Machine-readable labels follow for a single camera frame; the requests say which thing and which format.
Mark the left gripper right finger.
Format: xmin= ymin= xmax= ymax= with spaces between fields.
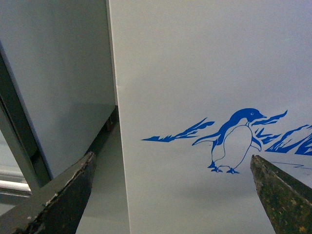
xmin=250 ymin=155 xmax=312 ymax=234

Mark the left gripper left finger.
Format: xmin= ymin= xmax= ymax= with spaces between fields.
xmin=0 ymin=152 xmax=97 ymax=234

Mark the white chest freezer blue trim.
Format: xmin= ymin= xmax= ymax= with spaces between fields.
xmin=109 ymin=0 xmax=312 ymax=234

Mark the grey cabinet door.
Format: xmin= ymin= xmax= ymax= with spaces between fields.
xmin=0 ymin=0 xmax=115 ymax=193

